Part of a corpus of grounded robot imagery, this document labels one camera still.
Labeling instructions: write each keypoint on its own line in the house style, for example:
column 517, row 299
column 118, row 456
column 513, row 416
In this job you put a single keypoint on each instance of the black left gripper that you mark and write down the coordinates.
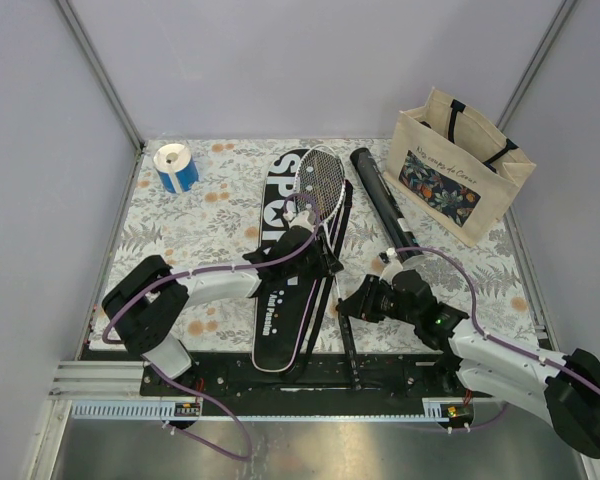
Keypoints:
column 326, row 263

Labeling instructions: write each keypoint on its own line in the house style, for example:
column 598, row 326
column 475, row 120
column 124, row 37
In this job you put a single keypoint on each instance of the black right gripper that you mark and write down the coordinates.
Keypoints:
column 361, row 304

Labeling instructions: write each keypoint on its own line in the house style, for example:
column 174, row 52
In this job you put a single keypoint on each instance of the black racket cover bag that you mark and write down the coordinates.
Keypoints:
column 283, row 311

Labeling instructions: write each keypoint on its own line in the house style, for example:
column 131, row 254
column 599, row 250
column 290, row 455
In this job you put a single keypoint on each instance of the white badminton racket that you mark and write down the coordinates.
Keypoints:
column 319, row 184

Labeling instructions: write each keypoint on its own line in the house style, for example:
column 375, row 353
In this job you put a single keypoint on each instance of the black teal shuttlecock tube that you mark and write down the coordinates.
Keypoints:
column 393, row 221

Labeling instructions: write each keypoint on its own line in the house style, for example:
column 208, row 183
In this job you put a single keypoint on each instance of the black handled badminton racket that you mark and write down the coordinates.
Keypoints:
column 348, row 341

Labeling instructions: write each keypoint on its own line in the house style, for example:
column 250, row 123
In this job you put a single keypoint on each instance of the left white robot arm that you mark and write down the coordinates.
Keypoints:
column 145, row 305

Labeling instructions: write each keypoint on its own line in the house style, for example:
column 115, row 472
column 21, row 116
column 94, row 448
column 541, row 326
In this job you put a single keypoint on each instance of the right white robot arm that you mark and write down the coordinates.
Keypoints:
column 561, row 389

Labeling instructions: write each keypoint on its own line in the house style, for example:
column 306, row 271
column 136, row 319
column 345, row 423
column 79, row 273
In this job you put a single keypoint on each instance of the floral patterned table cloth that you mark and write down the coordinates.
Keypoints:
column 219, row 220

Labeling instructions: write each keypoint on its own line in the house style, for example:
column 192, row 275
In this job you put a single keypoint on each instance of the beige floral tote bag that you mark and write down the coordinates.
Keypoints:
column 456, row 165

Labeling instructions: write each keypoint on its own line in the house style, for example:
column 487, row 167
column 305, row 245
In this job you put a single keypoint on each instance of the blue white tape roll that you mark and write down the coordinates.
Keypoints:
column 176, row 168

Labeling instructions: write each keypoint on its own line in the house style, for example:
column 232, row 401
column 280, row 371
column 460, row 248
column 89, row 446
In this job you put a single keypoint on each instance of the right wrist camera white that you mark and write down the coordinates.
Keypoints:
column 392, row 265

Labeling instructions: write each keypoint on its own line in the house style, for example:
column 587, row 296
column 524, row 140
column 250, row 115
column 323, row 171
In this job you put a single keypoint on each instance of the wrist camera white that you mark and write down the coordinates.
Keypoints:
column 305, row 219
column 392, row 265

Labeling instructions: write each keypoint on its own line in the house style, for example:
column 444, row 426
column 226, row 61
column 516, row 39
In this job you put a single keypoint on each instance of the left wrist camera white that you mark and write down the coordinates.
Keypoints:
column 305, row 219

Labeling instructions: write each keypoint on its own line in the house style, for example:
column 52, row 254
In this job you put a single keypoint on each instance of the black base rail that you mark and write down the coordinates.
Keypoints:
column 391, row 385

